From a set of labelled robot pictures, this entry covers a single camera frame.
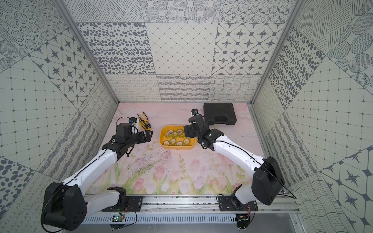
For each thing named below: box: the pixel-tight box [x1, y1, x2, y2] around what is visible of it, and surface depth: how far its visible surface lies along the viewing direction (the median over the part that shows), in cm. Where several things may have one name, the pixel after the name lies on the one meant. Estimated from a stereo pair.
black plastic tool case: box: [203, 102, 238, 126], surface depth 109 cm
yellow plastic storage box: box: [159, 125, 197, 150], surface depth 98 cm
